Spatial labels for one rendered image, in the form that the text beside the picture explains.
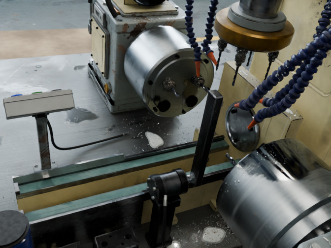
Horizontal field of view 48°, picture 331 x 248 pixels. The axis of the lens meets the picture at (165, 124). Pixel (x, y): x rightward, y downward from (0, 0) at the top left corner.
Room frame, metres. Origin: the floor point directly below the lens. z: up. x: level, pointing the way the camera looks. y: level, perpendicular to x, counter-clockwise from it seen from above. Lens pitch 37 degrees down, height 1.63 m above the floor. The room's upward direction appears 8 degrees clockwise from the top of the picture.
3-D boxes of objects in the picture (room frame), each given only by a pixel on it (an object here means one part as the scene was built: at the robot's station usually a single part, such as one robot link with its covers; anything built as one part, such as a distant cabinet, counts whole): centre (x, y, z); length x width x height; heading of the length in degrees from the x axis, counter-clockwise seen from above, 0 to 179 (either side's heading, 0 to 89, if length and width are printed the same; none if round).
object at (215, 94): (0.63, -0.09, 1.12); 0.04 x 0.03 x 0.26; 120
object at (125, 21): (1.32, 0.16, 0.99); 0.35 x 0.31 x 0.37; 30
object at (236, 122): (0.85, -0.21, 1.02); 0.15 x 0.02 x 0.15; 30
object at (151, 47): (1.11, 0.04, 1.04); 0.37 x 0.25 x 0.25; 30
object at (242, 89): (0.89, -0.27, 0.97); 0.30 x 0.11 x 0.34; 30
